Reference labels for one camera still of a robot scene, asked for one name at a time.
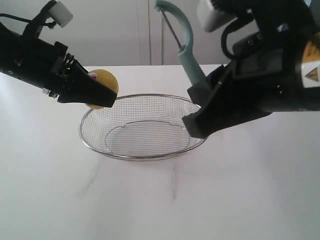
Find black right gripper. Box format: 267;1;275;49
182;4;320;139

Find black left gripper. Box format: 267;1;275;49
0;23;118;108

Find yellow lemon with sticker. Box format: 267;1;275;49
86;69;119;110

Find teal handled vegetable peeler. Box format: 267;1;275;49
154;0;206;86

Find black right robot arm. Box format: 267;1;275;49
182;0;320;139

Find white cabinet doors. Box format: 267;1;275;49
0;0;229;66

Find oval steel mesh basket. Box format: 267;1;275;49
78;93;205;162

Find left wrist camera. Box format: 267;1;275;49
22;0;73;39

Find black left camera cable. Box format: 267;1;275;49
0;13;33;23

